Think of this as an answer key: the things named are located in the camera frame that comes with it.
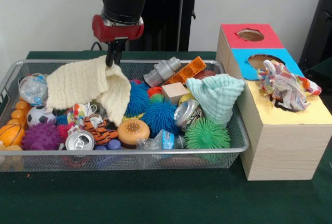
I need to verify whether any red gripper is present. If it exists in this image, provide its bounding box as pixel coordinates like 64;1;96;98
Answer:
92;14;145;67

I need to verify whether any cream muslin cloth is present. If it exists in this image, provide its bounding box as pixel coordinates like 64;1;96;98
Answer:
46;54;132;128

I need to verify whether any light blue muslin cloth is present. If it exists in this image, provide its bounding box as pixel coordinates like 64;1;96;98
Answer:
185;75;246;128

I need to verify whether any colourful printed paper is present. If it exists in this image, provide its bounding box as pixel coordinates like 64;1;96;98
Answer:
66;103;98;129
256;59;322;113

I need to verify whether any wooden box with three holes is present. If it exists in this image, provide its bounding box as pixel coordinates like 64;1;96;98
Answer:
216;23;332;181

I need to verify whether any blue spiky ball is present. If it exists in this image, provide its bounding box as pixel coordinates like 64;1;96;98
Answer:
141;99;182;138

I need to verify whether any toy burger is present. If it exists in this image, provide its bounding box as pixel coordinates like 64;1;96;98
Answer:
116;119;151;149

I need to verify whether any crushed plastic water bottle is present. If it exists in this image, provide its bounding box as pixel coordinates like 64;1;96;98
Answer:
18;73;49;106

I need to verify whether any silver drink can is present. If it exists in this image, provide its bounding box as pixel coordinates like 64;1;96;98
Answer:
65;130;95;151

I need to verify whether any black white soccer ball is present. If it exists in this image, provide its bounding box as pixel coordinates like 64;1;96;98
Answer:
26;105;58;128

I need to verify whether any purple knobbly ball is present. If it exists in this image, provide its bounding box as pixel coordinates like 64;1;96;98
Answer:
21;120;63;151

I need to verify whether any green spiky ball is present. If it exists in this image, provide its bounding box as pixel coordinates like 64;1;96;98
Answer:
184;118;231;150

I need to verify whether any orange toy basketball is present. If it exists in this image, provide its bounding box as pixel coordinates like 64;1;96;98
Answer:
0;124;26;147

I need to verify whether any green covered side table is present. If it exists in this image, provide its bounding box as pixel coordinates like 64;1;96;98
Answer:
308;58;332;100

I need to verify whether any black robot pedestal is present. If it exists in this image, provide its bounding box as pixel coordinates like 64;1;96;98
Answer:
127;0;210;52

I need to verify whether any wire mesh bin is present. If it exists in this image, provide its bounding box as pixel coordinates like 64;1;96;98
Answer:
0;59;251;172

